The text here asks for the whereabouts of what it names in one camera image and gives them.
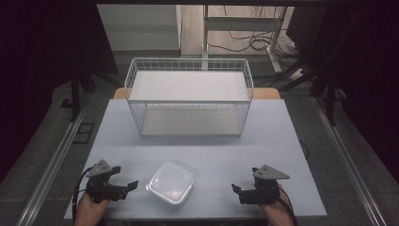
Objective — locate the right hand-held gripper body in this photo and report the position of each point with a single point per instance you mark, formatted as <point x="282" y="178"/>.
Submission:
<point x="262" y="190"/>

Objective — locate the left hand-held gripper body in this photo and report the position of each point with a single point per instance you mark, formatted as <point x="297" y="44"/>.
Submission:
<point x="102" y="188"/>

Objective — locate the clear plastic container with lid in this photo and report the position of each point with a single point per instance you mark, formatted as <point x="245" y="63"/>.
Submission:
<point x="171" y="183"/>

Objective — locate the person's left hand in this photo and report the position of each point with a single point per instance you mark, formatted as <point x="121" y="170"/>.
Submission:
<point x="89" y="210"/>

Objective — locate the person's right hand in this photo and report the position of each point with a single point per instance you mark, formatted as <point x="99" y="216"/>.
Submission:
<point x="277" y="212"/>

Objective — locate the wooden table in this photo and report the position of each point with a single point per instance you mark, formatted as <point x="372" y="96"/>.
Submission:
<point x="266" y="93"/>

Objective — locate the black stand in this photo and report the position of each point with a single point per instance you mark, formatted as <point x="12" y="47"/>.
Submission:
<point x="75" y="91"/>
<point x="329" y="91"/>

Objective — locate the white power strip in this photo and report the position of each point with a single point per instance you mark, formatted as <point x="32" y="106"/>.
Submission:
<point x="296" y="74"/>

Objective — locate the white cabinet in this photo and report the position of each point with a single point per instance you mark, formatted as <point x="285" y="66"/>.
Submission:
<point x="141" y="28"/>

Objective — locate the dark box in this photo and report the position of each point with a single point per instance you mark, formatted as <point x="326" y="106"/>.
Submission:
<point x="306" y="28"/>

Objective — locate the metal floor rail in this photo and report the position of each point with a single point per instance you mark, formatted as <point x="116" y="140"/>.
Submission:
<point x="50" y="166"/>
<point x="348" y="157"/>

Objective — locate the white metal table frame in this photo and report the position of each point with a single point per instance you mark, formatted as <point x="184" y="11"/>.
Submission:
<point x="241" y="23"/>

